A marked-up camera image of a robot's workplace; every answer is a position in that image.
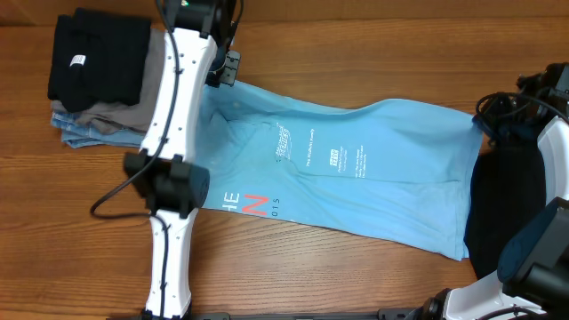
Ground black garment at right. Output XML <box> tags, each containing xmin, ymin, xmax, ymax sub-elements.
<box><xmin>464</xmin><ymin>143</ymin><xmax>546</xmax><ymax>278</ymax></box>

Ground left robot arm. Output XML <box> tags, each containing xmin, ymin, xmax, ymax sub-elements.
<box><xmin>124</xmin><ymin>1</ymin><xmax>244</xmax><ymax>319</ymax></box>

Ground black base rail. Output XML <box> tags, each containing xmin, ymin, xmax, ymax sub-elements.
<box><xmin>185</xmin><ymin>308</ymin><xmax>421</xmax><ymax>320</ymax></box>

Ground light blue printed t-shirt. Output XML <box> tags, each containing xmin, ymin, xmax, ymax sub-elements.
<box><xmin>196</xmin><ymin>83</ymin><xmax>483</xmax><ymax>260</ymax></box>

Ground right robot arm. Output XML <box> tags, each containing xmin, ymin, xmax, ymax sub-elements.
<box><xmin>378</xmin><ymin>63</ymin><xmax>568</xmax><ymax>320</ymax></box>

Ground folded grey garment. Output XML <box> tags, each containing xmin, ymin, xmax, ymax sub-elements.
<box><xmin>51</xmin><ymin>28</ymin><xmax>165</xmax><ymax>135</ymax></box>

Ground folded blue jeans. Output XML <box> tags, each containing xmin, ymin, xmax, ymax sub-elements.
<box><xmin>51</xmin><ymin>111</ymin><xmax>143</xmax><ymax>148</ymax></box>

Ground folded black garment on stack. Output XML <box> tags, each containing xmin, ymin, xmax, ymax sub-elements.
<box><xmin>47</xmin><ymin>8</ymin><xmax>151</xmax><ymax>113</ymax></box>

